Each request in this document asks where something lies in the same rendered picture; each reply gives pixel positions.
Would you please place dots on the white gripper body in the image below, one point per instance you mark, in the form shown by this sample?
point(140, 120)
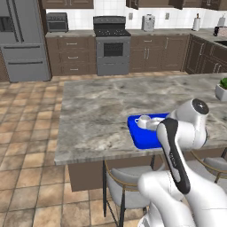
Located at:
point(155, 123)

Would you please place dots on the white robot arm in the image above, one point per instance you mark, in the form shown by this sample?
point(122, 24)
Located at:
point(189, 189)

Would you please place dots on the white mug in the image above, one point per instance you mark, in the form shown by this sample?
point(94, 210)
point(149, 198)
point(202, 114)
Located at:
point(144, 121)

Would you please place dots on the blue tray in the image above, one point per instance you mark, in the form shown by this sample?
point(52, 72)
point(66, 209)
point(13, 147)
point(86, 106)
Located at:
point(144, 139)

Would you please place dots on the brown island counter base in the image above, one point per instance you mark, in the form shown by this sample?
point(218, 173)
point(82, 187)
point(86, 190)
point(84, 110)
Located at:
point(85, 177)

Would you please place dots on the brown lower cupboard run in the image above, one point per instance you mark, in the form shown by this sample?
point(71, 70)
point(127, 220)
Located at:
point(159, 53)
point(207, 57)
point(72, 56)

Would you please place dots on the brown cupboard run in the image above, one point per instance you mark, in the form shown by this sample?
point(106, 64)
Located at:
point(72, 56)
point(177, 3)
point(159, 53)
point(207, 57)
point(67, 3)

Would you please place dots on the green plant in white pot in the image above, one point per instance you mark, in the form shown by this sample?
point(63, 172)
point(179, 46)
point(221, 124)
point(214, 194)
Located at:
point(221, 91)

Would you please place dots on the grey stove with oven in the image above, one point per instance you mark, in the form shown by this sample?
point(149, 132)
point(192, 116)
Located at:
point(113, 50)

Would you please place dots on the grey coffee machine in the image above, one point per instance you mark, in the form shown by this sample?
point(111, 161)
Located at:
point(148, 23)

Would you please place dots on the white paper towel roll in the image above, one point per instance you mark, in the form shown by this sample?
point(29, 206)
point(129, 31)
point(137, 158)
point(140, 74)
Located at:
point(196, 23)

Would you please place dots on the brown upper cupboard run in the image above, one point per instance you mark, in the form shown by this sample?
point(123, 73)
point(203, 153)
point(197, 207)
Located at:
point(177, 3)
point(67, 3)

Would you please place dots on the dark grey toaster oven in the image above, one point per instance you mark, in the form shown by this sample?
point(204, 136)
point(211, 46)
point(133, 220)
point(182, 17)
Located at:
point(57, 22)

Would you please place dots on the grey fridge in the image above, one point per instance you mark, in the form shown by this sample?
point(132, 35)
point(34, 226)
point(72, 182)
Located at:
point(23, 44)

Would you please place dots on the grey stool with metal frame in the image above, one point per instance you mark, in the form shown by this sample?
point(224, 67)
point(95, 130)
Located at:
point(130, 189)
point(217, 164)

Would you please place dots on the grey wall socket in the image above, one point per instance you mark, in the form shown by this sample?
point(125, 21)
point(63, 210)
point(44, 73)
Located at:
point(130, 16)
point(167, 16)

